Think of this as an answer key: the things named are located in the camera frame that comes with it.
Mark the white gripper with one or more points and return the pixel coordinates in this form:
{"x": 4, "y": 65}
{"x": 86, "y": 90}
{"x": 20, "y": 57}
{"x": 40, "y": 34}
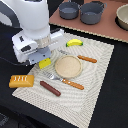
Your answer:
{"x": 29, "y": 52}

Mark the orange bread loaf toy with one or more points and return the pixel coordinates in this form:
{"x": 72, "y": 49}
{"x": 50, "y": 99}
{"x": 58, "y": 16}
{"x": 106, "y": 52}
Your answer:
{"x": 21, "y": 81}

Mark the yellow banana toy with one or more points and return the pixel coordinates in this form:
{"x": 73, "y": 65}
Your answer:
{"x": 73, "y": 42}

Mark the brown sausage toy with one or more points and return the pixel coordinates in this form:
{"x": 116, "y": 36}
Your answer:
{"x": 50, "y": 88}

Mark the yellow cheese wedge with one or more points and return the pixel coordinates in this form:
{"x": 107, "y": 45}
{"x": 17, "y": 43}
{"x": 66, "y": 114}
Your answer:
{"x": 44, "y": 63}

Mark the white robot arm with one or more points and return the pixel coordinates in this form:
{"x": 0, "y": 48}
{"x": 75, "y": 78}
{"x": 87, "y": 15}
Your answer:
{"x": 32, "y": 16}

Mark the round beige plate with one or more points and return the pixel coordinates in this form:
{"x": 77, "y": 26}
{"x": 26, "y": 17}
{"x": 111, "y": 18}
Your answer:
{"x": 68, "y": 66}

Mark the left grey pot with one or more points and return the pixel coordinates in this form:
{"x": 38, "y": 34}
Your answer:
{"x": 68, "y": 10}

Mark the grey pot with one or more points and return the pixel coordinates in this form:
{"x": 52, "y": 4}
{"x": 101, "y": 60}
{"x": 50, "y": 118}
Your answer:
{"x": 90, "y": 13}
{"x": 68, "y": 10}

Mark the woven grey placemat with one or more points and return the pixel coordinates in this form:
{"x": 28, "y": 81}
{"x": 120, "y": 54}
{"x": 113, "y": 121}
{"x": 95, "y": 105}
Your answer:
{"x": 73, "y": 106}

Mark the right grey pot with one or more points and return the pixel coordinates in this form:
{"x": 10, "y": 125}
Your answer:
{"x": 90, "y": 13}

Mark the beige bowl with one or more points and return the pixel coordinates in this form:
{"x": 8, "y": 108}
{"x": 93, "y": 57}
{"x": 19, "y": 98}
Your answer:
{"x": 122, "y": 15}

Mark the fork with wooden handle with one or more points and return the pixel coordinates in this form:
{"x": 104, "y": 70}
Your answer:
{"x": 54, "y": 77}

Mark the knife with wooden handle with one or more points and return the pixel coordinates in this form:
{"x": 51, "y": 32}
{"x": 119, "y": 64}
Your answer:
{"x": 79, "y": 56}

